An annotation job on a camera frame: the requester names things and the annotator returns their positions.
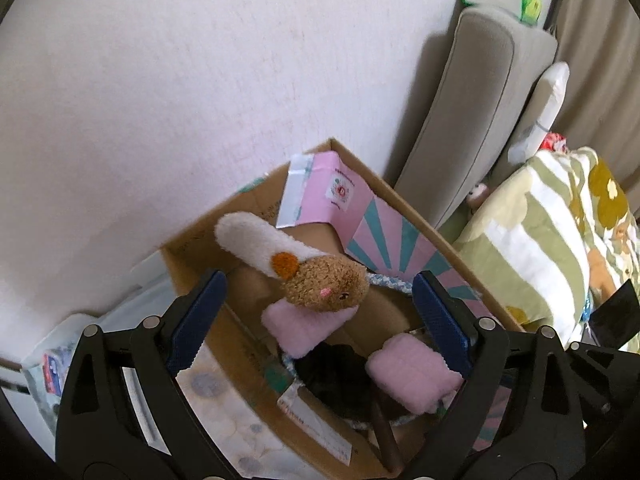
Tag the pink fluffy pad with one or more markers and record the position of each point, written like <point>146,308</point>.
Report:
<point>412,372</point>
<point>305,332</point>

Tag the grey cushion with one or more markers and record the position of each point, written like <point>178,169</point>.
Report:
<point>465,110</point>

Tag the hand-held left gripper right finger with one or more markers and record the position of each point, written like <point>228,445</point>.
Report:
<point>440,320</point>

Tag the small brown plush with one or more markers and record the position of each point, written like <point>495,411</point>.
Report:
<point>477,195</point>

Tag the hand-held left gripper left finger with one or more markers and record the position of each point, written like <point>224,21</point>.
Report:
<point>197,320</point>

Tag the beige curtain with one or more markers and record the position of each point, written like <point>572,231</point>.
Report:
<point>600,60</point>

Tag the striped floral blanket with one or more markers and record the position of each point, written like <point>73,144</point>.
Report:
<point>530,240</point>

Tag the red and blue packet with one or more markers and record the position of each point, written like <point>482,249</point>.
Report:
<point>51,372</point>

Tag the red printed item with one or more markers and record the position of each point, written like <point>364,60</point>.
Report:
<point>552,142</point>

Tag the hamster plush toy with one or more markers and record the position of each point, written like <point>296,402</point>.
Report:
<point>320,280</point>

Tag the black scrunchie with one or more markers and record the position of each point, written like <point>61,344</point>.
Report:
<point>335,380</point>

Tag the white pillow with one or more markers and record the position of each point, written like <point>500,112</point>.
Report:
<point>542,105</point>

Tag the brown stick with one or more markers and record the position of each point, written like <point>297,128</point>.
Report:
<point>387,440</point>

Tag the pink printed cardboard box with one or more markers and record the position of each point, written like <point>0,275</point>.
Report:
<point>250,210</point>

